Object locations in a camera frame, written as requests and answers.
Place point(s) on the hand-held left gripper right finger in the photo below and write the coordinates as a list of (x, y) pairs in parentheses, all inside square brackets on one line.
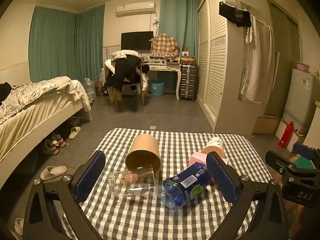
[(221, 180)]

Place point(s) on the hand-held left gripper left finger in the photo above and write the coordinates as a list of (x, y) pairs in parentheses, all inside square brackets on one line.
[(90, 177)]

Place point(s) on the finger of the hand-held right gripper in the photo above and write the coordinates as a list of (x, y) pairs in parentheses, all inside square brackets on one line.
[(305, 150), (277, 162)]

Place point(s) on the clear glass cup cartoon print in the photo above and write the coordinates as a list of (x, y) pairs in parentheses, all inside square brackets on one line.
[(132, 183)]

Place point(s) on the white printed paper cup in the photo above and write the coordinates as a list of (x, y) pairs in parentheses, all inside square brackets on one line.
[(215, 147)]

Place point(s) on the brown paper cup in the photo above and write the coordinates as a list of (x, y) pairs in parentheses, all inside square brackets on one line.
[(143, 155)]

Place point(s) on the red bottle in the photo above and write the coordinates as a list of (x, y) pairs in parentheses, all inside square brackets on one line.
[(286, 135)]

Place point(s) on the pink box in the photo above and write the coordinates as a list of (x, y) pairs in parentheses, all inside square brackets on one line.
[(198, 158)]

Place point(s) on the white slipper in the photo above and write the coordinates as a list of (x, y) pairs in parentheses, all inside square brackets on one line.
[(53, 172), (19, 226)]

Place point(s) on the blue plastic bottle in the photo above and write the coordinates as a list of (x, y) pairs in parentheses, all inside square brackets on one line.
[(185, 187)]

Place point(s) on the green slipper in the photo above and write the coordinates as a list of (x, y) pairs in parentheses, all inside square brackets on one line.
[(74, 132)]

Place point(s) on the white sneaker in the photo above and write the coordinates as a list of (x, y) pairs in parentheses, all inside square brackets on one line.
[(59, 140), (49, 148)]

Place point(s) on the small white fridge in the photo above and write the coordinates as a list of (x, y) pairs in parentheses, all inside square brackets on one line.
[(302, 100)]

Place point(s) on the black white checkered tablecloth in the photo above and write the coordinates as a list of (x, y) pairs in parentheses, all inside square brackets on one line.
[(175, 142)]

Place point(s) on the white bed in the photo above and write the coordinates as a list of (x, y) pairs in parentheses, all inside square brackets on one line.
[(37, 120)]

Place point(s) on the pink basin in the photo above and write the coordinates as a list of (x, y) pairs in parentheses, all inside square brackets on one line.
[(302, 66)]

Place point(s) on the clear water jug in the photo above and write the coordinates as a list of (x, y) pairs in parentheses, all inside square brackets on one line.
[(89, 88)]

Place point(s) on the red patterned bag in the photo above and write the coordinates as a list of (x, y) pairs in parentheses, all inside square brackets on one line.
[(99, 88)]

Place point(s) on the white duvet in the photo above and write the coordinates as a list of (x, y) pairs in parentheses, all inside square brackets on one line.
[(72, 87)]

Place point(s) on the door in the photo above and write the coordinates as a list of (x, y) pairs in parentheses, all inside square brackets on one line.
[(283, 55)]

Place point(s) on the white towel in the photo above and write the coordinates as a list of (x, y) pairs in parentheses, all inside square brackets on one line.
[(257, 62)]

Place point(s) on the wooden chair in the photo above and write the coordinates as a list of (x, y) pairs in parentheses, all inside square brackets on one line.
[(143, 90)]

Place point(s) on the grey suitcase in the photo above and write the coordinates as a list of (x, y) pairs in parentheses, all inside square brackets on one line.
[(188, 82)]

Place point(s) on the patterned blanket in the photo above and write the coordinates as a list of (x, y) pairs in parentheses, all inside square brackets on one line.
[(27, 95)]

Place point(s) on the black clothes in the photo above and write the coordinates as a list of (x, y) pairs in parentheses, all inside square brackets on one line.
[(123, 72)]

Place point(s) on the blue waste basket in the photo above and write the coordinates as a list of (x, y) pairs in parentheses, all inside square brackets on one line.
[(157, 88)]

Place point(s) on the white wardrobe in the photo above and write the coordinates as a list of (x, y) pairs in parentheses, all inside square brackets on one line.
[(220, 62)]

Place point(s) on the dark cloth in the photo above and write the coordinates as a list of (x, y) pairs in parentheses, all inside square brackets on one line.
[(5, 91)]

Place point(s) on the cardboard box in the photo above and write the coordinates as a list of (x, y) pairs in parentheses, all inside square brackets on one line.
[(188, 60)]

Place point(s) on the white desk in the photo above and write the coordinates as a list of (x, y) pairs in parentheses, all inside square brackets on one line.
[(163, 68)]

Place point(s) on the green curtain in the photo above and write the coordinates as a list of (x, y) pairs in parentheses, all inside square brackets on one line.
[(90, 42), (52, 45)]

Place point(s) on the black television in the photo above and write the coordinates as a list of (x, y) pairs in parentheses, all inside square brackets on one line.
[(137, 40)]

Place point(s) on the plaid cloth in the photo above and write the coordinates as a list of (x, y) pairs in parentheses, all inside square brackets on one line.
[(163, 45)]

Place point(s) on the teal curtain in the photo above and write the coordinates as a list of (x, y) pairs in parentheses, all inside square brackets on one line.
[(178, 17)]

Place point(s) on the white air conditioner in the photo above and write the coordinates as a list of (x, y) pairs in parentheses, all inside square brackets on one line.
[(135, 8)]

